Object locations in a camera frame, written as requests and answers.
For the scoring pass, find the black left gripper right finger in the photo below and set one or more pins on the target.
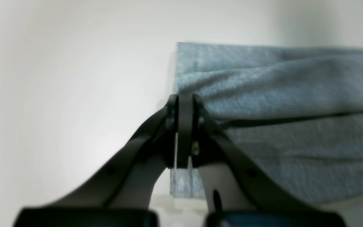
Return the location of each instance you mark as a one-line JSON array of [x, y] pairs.
[[239, 193]]

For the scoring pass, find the grey T-shirt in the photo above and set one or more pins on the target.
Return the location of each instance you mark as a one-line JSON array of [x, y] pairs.
[[298, 113]]

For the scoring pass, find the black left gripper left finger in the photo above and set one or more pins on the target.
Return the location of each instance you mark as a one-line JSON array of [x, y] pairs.
[[118, 194]]

